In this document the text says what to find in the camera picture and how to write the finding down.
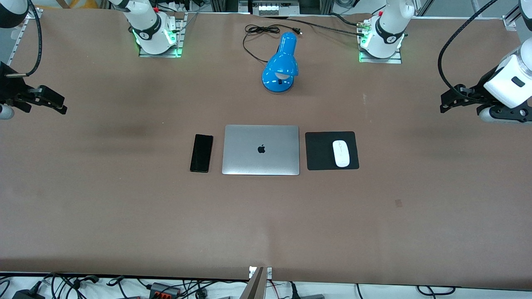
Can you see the silver closed laptop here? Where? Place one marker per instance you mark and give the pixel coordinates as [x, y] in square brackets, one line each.
[249, 158]

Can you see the grey box with orange connectors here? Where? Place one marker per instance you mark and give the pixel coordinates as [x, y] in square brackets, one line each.
[164, 290]

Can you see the blue desk lamp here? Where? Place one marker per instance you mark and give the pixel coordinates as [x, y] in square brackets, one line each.
[284, 62]

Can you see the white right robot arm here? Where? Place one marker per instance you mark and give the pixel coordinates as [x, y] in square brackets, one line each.
[149, 25]

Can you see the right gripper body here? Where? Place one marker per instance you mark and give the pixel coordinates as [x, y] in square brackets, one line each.
[9, 88]

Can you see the grey camera stand post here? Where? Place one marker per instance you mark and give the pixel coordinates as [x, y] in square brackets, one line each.
[255, 288]

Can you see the black mouse pad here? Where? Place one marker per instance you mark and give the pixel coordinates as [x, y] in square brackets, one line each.
[320, 162]

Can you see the metal base plate of left arm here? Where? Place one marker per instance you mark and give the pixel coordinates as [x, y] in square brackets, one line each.
[380, 60]

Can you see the black smartphone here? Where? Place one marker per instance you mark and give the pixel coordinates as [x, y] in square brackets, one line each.
[201, 153]

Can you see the aluminium frame corner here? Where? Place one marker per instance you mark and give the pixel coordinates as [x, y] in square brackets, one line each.
[510, 21]

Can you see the metal base plate of right arm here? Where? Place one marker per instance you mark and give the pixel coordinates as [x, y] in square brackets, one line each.
[162, 54]

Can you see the white power strip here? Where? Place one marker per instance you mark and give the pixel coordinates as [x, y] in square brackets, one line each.
[272, 7]

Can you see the aluminium table edge rail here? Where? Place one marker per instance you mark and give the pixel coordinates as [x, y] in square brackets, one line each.
[18, 39]

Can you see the white computer mouse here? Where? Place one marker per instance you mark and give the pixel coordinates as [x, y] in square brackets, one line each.
[341, 155]

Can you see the black power adapter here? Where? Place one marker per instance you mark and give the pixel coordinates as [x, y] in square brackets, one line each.
[27, 295]

